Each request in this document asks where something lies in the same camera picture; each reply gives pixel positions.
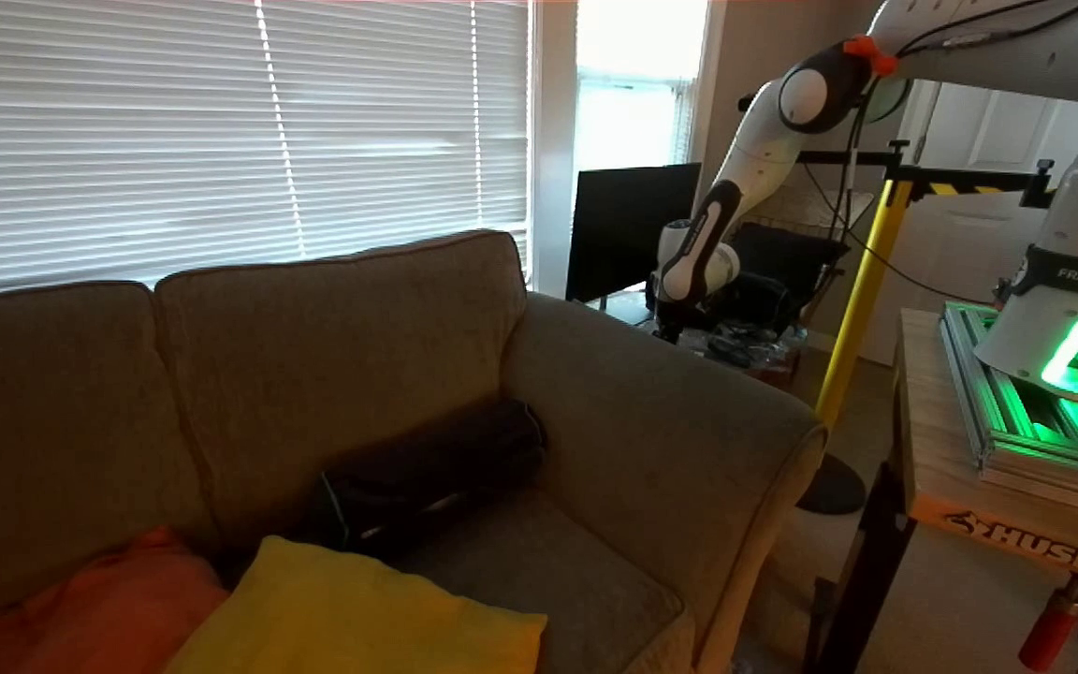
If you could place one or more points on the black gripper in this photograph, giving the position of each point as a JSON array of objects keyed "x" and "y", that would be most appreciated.
[{"x": 676, "y": 316}]

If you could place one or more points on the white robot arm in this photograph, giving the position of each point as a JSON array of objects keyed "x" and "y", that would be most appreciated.
[{"x": 1011, "y": 46}]

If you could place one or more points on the black monitor screen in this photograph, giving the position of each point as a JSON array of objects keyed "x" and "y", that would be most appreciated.
[{"x": 620, "y": 219}]

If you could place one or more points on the yellow tripod stand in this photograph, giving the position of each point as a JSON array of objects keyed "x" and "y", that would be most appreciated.
[{"x": 899, "y": 187}]

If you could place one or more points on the wooden workbench table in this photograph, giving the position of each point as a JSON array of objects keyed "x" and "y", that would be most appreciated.
[{"x": 931, "y": 480}]

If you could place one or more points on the black cylindrical bolster pillow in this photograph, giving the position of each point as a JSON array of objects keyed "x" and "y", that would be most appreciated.
[{"x": 391, "y": 497}]

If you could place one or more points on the grey fabric sofa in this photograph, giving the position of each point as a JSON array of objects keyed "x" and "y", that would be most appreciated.
[{"x": 215, "y": 401}]

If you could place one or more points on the yellow cushion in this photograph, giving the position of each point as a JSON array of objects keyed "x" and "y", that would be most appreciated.
[{"x": 321, "y": 612}]

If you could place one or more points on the orange cushion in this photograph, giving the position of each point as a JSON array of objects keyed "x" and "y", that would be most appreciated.
[{"x": 127, "y": 612}]

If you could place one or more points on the white window blinds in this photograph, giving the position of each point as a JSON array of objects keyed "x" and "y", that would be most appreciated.
[{"x": 148, "y": 136}]

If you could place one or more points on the green lit aluminium base plate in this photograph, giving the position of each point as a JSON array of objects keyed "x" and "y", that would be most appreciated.
[{"x": 1010, "y": 418}]

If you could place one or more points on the red clamp handle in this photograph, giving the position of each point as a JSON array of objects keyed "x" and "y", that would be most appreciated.
[{"x": 1053, "y": 627}]

